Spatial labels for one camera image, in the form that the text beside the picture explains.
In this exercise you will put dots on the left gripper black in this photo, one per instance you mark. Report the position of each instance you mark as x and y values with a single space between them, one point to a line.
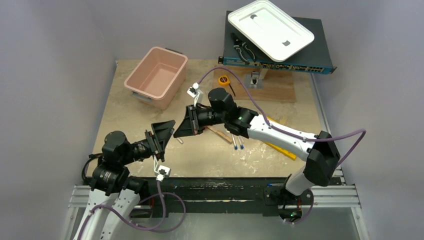
163 130

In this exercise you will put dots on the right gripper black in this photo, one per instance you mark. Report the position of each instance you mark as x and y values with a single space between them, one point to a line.
192 120

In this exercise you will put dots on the yellow test tube rack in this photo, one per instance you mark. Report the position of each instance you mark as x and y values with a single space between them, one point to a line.
286 153

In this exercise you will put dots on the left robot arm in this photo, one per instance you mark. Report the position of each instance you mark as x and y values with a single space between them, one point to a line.
114 192

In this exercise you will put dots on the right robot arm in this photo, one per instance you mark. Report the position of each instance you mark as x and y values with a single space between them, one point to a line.
319 151

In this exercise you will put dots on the flat wooden stick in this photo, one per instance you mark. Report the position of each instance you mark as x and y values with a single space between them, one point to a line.
220 134

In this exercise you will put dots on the blue capped test tube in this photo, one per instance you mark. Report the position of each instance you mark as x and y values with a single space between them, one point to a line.
241 142
234 142

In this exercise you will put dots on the pink plastic bin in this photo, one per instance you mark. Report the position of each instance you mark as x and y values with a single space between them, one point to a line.
157 77

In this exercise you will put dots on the yellow tape measure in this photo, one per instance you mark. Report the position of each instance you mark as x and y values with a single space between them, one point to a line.
224 81

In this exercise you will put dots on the white rectangular tray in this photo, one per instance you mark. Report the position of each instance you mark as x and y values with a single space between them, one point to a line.
270 29

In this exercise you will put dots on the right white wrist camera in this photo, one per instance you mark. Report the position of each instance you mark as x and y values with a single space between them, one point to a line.
195 92

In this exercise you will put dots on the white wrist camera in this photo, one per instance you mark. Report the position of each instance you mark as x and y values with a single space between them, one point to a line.
162 172
195 92

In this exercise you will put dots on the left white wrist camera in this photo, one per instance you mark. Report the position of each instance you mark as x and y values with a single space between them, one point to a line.
162 172

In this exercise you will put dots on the small camera on metal bracket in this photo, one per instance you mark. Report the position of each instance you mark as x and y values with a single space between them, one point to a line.
253 80

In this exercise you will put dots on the black handled pliers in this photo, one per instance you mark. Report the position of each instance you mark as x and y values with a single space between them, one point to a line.
241 47

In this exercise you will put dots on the dark blue network switch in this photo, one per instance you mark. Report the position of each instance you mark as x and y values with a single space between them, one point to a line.
314 58

